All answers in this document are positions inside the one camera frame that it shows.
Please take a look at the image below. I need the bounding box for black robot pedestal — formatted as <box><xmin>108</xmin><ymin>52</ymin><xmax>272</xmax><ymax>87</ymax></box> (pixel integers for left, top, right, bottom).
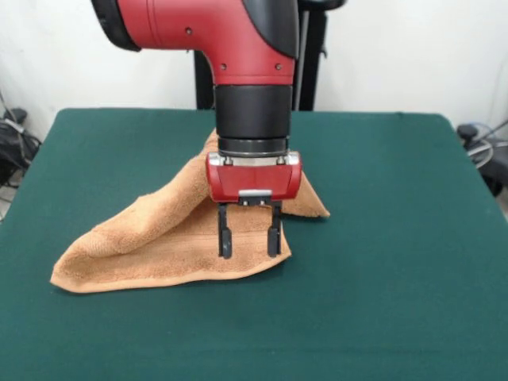
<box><xmin>193</xmin><ymin>0</ymin><xmax>348</xmax><ymax>112</ymax></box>

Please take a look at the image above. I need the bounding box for dark green table cloth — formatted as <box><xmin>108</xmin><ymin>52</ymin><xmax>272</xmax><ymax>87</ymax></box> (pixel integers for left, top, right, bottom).
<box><xmin>0</xmin><ymin>107</ymin><xmax>508</xmax><ymax>381</ymax></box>

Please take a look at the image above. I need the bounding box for tan terry towel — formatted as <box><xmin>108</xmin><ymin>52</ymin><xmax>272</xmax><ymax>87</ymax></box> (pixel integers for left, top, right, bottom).
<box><xmin>49</xmin><ymin>127</ymin><xmax>331</xmax><ymax>295</ymax></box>

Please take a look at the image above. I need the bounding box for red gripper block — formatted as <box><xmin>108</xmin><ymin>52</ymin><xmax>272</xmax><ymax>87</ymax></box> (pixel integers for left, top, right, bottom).
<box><xmin>205</xmin><ymin>150</ymin><xmax>303</xmax><ymax>260</ymax></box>

